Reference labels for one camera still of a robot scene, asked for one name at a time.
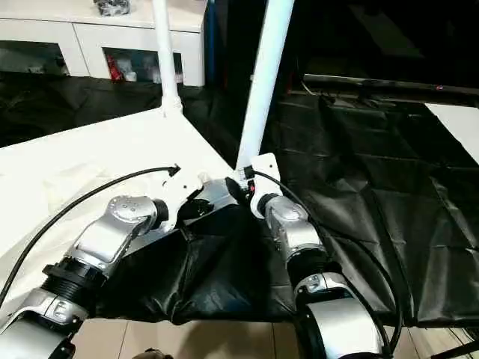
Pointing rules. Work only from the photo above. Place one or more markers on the white glass-door cabinet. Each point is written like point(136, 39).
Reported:
point(86, 37)

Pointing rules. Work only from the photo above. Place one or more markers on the black rod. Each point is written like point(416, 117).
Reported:
point(374, 82)

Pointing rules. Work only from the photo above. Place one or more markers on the white board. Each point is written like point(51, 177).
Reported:
point(460, 123)

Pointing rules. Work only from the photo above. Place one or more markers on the white plastic table top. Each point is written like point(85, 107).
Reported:
point(75, 157)

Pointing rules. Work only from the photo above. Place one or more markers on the red item in cabinet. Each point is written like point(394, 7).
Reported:
point(112, 69)

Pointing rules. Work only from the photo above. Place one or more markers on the white plastic table leg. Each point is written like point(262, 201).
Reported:
point(166, 56)
point(265, 75)

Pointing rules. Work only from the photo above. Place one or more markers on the black stand leg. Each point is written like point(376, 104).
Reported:
point(464, 348)

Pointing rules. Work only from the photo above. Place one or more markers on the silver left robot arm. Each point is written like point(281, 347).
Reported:
point(105, 239)

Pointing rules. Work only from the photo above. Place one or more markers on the black table mat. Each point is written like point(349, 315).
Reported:
point(374, 205)

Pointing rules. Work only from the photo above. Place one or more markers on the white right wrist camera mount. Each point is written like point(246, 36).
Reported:
point(265, 164)

